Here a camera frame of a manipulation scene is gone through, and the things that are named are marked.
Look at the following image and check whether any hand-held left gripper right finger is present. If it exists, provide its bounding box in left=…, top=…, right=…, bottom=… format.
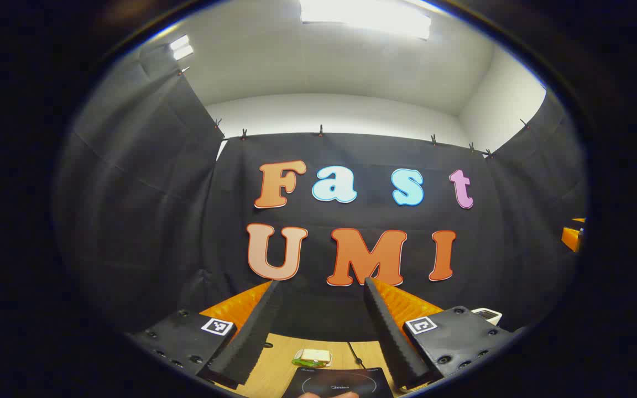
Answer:
left=363, top=276, right=521, bottom=392

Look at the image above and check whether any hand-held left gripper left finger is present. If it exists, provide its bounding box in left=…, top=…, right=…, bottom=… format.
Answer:
left=125, top=280, right=285, bottom=387

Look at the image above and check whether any black induction cooktop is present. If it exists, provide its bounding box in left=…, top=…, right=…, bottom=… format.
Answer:
left=283, top=366, right=394, bottom=398

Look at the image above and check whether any sandwich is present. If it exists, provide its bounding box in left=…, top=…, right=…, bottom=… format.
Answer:
left=292, top=348, right=333, bottom=368

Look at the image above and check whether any white toaster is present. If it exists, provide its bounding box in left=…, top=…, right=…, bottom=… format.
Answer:
left=471, top=307, right=503, bottom=327

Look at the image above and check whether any black backdrop cloth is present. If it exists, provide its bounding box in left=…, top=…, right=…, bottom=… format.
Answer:
left=53, top=41, right=590, bottom=341

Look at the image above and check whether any row of cloth clamps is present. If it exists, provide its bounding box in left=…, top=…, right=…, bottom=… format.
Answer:
left=177, top=65, right=530, bottom=160

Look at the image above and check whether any small ceiling light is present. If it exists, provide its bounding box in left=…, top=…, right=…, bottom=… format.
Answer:
left=169, top=34, right=195, bottom=61

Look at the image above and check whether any large ceiling light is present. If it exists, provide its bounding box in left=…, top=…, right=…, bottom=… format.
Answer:
left=299, top=0, right=432, bottom=40

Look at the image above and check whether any black power cable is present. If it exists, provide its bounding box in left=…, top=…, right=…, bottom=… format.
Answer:
left=346, top=342, right=366, bottom=370

